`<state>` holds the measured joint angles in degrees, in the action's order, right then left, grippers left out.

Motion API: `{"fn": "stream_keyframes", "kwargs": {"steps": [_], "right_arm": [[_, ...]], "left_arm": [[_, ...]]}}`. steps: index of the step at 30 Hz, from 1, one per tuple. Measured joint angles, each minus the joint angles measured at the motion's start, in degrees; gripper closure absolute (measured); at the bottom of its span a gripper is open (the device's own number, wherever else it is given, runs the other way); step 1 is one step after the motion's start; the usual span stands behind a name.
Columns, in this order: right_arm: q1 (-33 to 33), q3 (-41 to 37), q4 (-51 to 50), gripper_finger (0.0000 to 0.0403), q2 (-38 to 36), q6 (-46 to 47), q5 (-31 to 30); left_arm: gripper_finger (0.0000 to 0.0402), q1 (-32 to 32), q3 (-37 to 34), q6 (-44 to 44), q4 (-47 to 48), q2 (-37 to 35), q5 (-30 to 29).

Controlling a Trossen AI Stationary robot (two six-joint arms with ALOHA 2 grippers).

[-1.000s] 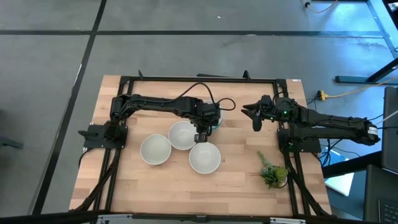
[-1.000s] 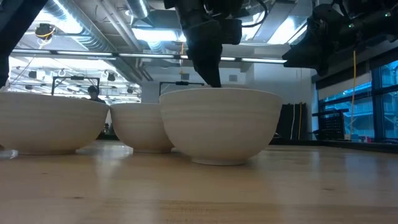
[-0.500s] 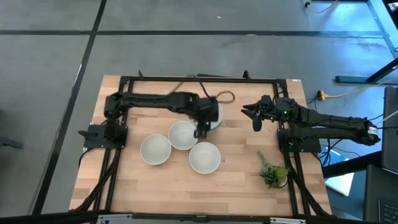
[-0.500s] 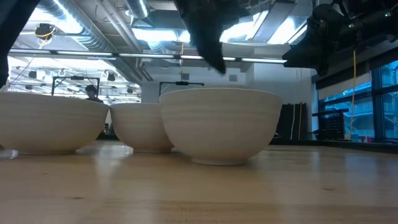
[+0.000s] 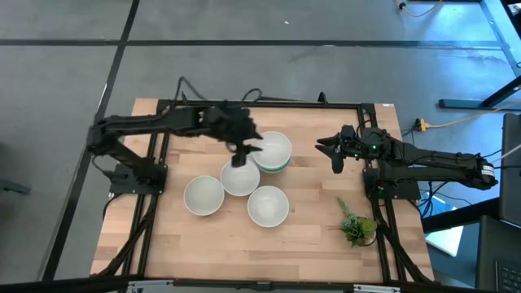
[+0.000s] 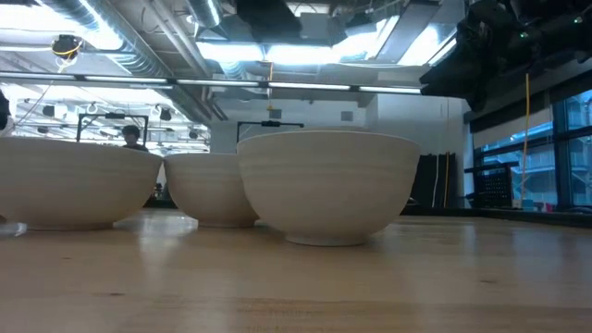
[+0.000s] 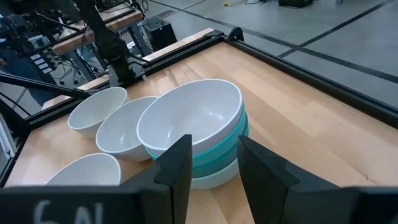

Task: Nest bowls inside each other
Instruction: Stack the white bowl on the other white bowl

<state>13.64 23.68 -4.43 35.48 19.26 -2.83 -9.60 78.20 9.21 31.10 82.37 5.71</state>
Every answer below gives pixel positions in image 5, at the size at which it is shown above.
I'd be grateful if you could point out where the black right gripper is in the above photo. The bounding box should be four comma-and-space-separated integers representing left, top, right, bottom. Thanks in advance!
315, 133, 370, 174

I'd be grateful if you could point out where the white sheet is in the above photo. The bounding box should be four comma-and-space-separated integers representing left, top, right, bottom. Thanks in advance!
424, 224, 466, 258

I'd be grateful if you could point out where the black aluminium table frame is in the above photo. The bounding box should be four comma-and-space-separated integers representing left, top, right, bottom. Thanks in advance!
91, 96, 435, 286

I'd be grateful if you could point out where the teal plastic bowl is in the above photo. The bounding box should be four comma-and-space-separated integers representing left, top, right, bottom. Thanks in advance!
255, 154, 292, 172
256, 157, 291, 175

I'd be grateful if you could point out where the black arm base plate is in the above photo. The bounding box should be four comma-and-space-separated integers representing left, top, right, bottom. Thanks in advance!
108, 162, 169, 195
362, 166, 421, 201

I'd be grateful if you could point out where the small artificial potted plant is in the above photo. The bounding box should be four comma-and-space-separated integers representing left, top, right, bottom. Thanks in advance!
335, 197, 379, 248

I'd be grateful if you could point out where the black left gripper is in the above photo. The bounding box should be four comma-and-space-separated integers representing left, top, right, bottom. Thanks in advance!
209, 106, 264, 168

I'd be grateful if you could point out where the white plastic bowl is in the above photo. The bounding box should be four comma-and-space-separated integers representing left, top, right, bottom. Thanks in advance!
247, 185, 291, 229
253, 130, 293, 170
182, 175, 225, 216
220, 159, 261, 198

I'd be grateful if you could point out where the black monitor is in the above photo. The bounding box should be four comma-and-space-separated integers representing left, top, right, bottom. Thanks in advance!
499, 112, 521, 227

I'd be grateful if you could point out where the black laptop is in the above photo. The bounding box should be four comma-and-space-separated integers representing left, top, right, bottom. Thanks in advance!
475, 214, 521, 293

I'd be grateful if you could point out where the grey metal bracket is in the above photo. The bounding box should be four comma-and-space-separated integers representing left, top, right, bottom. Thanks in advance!
352, 284, 402, 293
125, 279, 175, 293

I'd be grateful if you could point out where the dark chair base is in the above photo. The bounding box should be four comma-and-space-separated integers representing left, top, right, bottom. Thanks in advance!
0, 177, 32, 197

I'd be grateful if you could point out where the black camera cable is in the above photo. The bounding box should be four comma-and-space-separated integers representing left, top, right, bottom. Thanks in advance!
356, 118, 372, 138

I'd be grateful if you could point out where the yellow floor cable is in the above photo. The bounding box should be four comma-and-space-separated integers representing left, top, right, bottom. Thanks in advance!
401, 0, 444, 19

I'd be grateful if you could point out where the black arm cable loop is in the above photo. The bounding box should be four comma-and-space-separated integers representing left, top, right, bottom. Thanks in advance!
173, 76, 207, 105
241, 87, 264, 103

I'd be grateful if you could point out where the yellow extension cable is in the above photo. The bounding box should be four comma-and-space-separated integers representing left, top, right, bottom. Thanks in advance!
425, 99, 521, 129

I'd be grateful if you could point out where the blue object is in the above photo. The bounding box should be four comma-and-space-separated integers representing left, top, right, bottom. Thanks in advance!
429, 194, 459, 217

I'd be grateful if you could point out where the black desk leg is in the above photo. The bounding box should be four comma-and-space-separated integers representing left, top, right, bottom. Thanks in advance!
438, 75, 521, 111

